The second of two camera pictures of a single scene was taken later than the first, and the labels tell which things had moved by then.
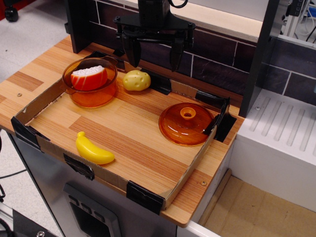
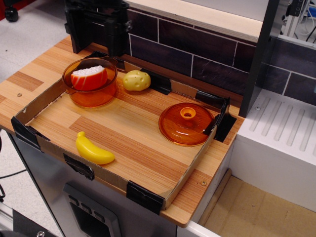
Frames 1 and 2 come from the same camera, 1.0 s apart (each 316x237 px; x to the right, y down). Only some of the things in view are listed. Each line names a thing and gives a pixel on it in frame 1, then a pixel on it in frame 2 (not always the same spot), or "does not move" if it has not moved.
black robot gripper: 154,22 -> 102,21
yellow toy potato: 136,80 does not move
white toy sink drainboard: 276,147 does not move
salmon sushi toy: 89,79 does not move
